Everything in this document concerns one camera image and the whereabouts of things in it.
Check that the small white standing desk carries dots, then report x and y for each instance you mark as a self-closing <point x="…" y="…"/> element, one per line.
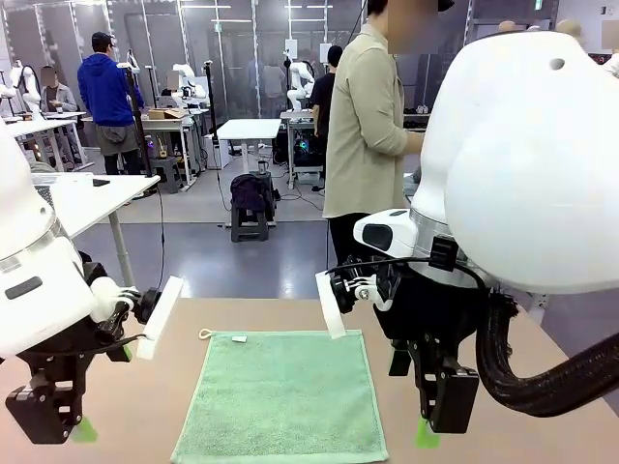
<point x="249" y="128"/>

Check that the black backpack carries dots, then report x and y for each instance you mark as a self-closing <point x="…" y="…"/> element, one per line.
<point x="249" y="193"/>

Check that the grey step stool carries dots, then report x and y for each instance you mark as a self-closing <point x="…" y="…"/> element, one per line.
<point x="167" y="174"/>

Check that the person in blue hoodie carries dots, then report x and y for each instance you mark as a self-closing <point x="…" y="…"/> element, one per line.
<point x="106" y="92"/>

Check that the metal mesh basket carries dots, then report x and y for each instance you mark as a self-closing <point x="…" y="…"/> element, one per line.
<point x="46" y="193"/>

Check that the computer with coloured lights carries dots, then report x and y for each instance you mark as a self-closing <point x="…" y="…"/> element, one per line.
<point x="307" y="150"/>

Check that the black phone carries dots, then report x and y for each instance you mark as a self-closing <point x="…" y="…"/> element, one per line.
<point x="100" y="182"/>

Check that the cardboard box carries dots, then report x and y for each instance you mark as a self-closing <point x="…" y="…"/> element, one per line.
<point x="164" y="114"/>

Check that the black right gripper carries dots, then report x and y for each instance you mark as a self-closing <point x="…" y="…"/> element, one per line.
<point x="435" y="314"/>

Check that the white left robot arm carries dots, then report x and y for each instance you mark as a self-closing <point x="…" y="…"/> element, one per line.
<point x="29" y="241"/>

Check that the green terry towel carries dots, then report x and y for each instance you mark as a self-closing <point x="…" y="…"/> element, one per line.
<point x="280" y="396"/>

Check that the long white work tables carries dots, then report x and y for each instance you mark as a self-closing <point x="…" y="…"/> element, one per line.
<point x="29" y="128"/>

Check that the person in beige shirt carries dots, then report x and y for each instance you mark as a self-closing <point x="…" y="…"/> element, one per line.
<point x="362" y="121"/>

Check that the white side table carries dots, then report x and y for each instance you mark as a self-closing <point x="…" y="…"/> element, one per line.
<point x="97" y="198"/>

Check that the white robot workbench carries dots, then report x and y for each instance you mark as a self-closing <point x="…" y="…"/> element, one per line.
<point x="295" y="115"/>

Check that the seated person in grey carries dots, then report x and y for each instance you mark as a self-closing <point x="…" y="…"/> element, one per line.
<point x="58" y="99"/>

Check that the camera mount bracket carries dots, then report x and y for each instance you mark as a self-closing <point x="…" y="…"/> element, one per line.
<point x="147" y="304"/>
<point x="345" y="292"/>

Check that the white desk with box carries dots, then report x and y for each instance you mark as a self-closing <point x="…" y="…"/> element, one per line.
<point x="164" y="124"/>

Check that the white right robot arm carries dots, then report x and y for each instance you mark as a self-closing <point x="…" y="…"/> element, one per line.
<point x="522" y="169"/>

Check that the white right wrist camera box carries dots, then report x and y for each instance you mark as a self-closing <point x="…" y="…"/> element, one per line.
<point x="331" y="309"/>

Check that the right camera mount bracket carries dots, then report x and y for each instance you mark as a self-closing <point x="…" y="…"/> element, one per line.
<point x="345" y="292"/>

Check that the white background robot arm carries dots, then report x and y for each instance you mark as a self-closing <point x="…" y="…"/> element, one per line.
<point x="297" y="77"/>
<point x="29" y="82"/>
<point x="186" y="72"/>

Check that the black tripod pole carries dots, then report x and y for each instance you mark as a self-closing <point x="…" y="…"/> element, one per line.
<point x="209" y="96"/>
<point x="138" y="111"/>

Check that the black step stool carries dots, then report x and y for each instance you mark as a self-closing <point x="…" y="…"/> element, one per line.
<point x="249" y="227"/>

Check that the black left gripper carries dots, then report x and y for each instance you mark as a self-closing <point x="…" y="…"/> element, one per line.
<point x="58" y="362"/>

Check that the mannequin in grey shirt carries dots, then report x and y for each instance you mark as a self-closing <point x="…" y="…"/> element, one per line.
<point x="507" y="25"/>

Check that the seated worker dark top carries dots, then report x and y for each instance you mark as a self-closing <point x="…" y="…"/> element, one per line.
<point x="173" y="82"/>

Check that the mannequin in orange jacket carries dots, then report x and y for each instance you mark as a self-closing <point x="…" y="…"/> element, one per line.
<point x="570" y="26"/>

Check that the white shoe rack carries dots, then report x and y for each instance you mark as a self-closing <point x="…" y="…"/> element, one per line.
<point x="416" y="116"/>

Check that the person in black clothes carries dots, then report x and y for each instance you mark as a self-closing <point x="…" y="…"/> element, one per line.
<point x="323" y="106"/>

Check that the left camera mount bracket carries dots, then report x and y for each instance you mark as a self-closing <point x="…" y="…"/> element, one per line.
<point x="147" y="304"/>

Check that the person's right forearm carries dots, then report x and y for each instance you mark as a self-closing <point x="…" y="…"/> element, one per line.
<point x="413" y="143"/>

